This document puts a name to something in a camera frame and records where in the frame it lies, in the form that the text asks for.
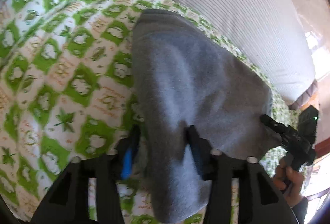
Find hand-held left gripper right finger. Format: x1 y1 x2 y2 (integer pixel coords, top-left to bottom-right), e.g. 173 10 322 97
186 125 299 224

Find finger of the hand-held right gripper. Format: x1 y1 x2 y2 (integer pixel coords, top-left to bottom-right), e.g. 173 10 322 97
259 114 287 137

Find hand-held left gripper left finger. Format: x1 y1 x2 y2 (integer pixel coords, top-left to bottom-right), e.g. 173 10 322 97
31 126 141 224

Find grey pants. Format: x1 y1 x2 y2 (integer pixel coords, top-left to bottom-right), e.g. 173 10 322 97
131 8 283 223

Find person's right forearm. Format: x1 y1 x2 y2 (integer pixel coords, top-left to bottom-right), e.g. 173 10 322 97
291 196 310 224

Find person's right hand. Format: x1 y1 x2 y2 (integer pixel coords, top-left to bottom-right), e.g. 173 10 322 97
273 156 306 208

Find white striped pillow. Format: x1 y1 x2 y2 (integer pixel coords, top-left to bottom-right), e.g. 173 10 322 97
133 0 317 105

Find green patterned blanket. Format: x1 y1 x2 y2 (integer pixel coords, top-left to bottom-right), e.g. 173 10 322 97
0 0 318 224

